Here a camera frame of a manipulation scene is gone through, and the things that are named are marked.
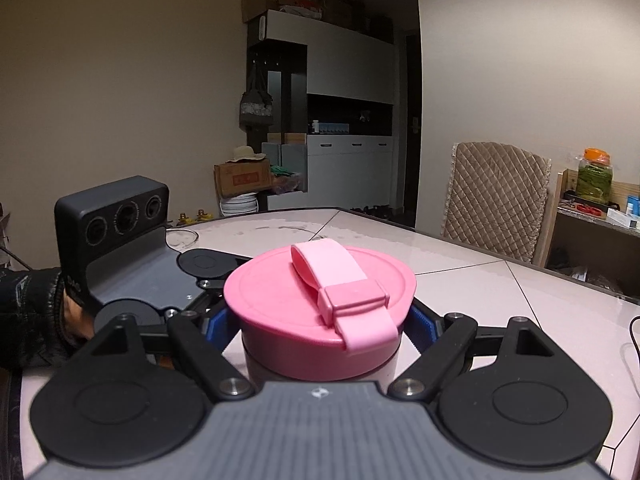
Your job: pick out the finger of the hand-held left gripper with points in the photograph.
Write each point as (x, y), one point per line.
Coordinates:
(211, 294)

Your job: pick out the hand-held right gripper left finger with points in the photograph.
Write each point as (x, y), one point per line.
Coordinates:
(218, 329)

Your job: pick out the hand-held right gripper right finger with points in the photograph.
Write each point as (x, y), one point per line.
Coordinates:
(424, 327)

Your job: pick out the person's left hand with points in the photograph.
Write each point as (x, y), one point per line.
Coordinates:
(76, 322)

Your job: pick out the yellow toy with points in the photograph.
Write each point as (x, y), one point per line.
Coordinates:
(195, 218)

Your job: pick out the white round basin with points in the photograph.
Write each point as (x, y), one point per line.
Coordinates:
(239, 206)

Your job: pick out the cardboard box with red print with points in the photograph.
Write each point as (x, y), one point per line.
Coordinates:
(242, 179)

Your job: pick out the straw hat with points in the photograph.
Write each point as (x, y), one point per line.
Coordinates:
(244, 154)

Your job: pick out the quilted beige chair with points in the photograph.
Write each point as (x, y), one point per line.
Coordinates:
(492, 200)

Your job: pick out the grey storage box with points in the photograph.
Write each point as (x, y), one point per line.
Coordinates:
(287, 157)

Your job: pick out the wooden shelf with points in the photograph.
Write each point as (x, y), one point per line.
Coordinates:
(555, 220)

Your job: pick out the grey hanging bag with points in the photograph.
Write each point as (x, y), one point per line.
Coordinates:
(255, 107)

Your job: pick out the dark door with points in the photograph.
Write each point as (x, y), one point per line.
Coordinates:
(412, 125)

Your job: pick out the row of blue containers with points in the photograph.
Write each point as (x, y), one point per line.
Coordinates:
(332, 127)

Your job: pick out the jar with orange lid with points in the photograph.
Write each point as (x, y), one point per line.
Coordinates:
(593, 180)

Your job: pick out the white and blue box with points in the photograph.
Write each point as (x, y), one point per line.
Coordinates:
(624, 216)

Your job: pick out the white and black cabinet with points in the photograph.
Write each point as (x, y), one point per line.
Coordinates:
(350, 60)

